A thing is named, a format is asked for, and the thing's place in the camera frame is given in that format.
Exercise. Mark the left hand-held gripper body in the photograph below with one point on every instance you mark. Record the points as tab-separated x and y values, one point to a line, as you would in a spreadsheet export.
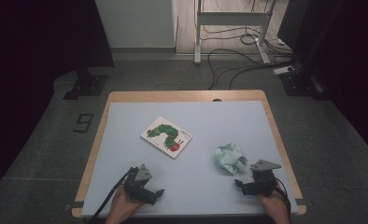
140	186

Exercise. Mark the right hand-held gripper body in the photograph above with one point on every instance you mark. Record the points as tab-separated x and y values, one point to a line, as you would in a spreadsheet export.
263	182

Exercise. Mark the light green cloth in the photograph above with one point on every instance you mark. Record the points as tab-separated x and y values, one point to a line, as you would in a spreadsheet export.
230	158

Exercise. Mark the caterpillar picture book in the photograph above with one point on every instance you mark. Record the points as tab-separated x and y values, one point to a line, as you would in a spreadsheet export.
166	137

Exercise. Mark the person's left hand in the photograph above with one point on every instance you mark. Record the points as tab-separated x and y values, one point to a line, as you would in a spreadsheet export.
124	205

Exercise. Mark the person's right hand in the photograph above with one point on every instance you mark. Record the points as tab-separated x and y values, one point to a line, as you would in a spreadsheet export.
274	203

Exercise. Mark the light blue table mat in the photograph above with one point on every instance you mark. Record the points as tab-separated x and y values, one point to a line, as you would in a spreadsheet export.
188	186

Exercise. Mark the black tape strip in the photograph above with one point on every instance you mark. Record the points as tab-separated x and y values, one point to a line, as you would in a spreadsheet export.
301	202
77	204

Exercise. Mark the black table grommet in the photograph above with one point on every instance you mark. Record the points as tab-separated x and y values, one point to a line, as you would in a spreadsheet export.
217	100

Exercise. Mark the black stand base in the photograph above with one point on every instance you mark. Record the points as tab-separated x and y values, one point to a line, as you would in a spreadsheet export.
88	87
297	85

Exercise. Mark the white power strip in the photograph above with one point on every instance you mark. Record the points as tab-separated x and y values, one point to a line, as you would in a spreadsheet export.
283	70

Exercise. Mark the dark curtain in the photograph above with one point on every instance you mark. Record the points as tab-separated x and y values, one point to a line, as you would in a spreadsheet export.
23	62
353	62

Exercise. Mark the white partition panel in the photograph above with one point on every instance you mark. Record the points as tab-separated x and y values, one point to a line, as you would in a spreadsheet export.
135	21

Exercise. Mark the white desk frame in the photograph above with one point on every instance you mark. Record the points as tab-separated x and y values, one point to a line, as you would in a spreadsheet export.
232	18

